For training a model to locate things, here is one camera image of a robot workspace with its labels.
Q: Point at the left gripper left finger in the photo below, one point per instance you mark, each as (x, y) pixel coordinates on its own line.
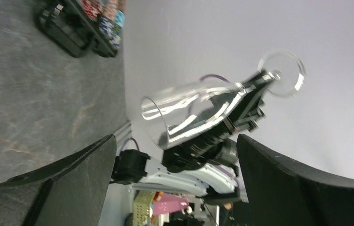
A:
(68, 192)

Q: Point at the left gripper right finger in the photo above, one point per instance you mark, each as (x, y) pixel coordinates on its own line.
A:
(285, 192)

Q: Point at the clear flute glass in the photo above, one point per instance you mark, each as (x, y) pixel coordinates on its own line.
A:
(180, 113)

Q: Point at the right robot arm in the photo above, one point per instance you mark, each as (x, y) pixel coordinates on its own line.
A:
(214, 184)

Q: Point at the black poker chip case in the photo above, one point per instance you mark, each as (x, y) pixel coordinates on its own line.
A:
(81, 26)

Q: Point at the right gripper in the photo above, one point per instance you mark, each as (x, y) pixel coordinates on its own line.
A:
(213, 146)

